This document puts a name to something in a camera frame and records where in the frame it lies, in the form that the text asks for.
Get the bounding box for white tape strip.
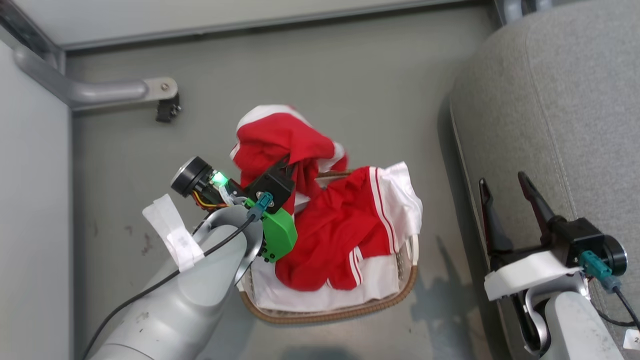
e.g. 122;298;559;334
142;194;206;273

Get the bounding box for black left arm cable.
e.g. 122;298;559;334
82;215;257;360

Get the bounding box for grey partition frame rail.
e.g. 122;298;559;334
60;0;493;52

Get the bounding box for grey fabric sofa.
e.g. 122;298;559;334
447;0;640;360

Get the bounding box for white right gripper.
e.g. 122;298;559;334
478;171;629;302

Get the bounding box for teal cable connector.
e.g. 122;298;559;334
579;250;624;294
247;192;275;224

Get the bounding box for white woven basket tan rim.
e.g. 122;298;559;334
239;170;420;326

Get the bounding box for grey metal table leg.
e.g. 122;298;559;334
12;44;179;111

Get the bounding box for teal right cable connector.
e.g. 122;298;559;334
579;250;624;294

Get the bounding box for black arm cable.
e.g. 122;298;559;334
82;215;257;360
595;287;640;329

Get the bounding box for red shorts with white stripes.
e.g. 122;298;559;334
274;165;401;292

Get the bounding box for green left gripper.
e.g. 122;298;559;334
171;156;299;264

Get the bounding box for red garment with white trim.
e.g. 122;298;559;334
231;104;349;213

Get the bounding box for teal left cable connector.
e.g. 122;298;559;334
247;192;275;224

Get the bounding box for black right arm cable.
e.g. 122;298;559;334
595;287;640;329

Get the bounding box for small black caster wheel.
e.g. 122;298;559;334
155;96;182;124

